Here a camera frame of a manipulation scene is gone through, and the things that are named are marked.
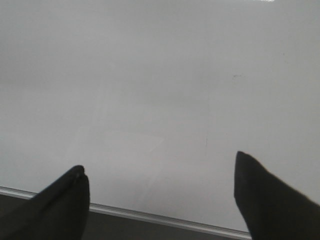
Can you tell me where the white whiteboard with aluminium frame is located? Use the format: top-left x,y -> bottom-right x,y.
0,0 -> 320,235

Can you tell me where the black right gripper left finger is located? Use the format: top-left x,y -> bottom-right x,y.
0,165 -> 90,240

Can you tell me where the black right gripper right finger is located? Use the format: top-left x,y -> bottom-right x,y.
233,151 -> 320,240

